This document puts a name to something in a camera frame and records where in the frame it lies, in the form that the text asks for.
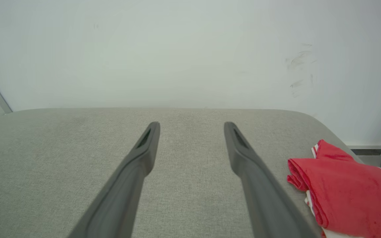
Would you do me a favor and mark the red and white jersey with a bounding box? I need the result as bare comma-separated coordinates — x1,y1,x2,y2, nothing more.
286,139,381,238

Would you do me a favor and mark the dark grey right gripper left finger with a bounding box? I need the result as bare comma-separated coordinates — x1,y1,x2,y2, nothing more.
68,121,161,238

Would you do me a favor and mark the grey fabric sofa cushion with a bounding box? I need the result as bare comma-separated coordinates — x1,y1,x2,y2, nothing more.
0,107,364,238

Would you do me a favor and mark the white baseboard ledge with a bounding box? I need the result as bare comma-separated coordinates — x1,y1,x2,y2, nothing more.
345,142,381,150

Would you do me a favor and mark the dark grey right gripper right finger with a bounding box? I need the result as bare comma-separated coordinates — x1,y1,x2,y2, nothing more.
224,121,317,238

